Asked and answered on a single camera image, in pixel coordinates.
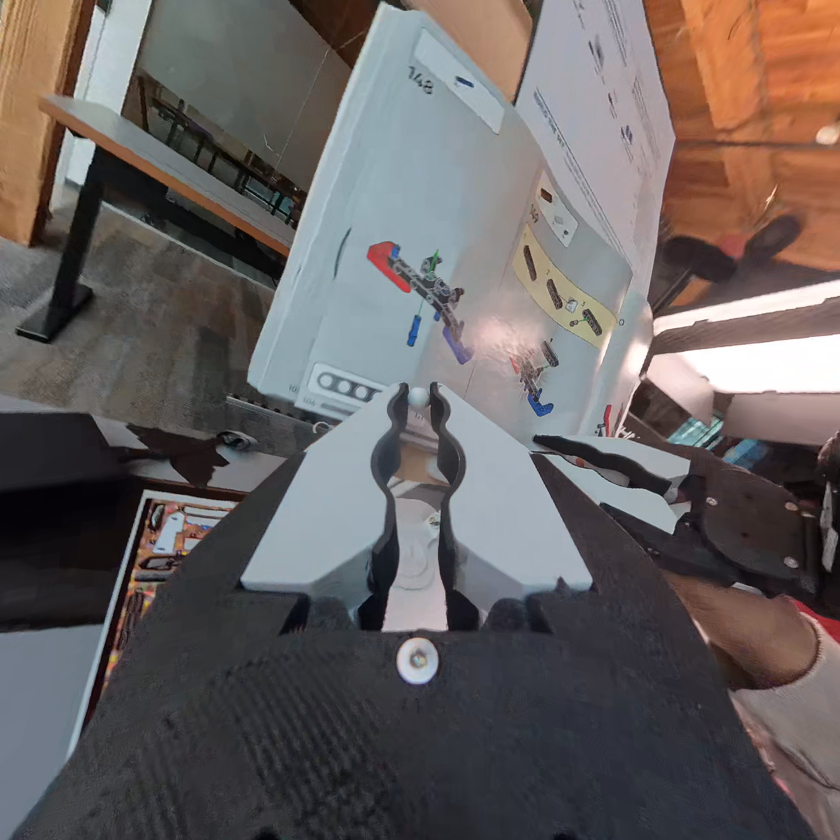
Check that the white light panel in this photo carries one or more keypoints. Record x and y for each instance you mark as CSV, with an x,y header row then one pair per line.
x,y
754,361

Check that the background grey table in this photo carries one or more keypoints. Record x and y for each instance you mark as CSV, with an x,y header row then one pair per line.
x,y
164,164

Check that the small black object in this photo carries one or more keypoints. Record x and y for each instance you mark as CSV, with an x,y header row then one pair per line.
x,y
236,441

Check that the sticker sheet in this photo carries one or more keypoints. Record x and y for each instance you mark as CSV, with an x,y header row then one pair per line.
x,y
164,544

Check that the printed task sheet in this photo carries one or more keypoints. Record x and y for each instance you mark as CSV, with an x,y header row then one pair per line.
x,y
604,131

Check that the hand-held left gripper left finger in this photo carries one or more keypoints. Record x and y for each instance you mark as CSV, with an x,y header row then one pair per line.
x,y
321,525

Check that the person's right forearm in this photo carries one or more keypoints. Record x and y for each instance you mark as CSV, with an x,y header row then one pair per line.
x,y
800,735

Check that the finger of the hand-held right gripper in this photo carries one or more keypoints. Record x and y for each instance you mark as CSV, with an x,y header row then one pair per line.
x,y
630,502
643,459

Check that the frosted glass partition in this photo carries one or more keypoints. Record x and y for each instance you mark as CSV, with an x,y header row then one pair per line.
x,y
249,98

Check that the instruction booklet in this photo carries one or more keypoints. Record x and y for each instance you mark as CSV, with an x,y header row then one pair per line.
x,y
407,197

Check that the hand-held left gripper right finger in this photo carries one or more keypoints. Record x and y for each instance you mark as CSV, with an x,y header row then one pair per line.
x,y
518,525

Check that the person's right hand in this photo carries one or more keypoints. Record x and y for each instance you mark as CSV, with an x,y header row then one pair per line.
x,y
754,636

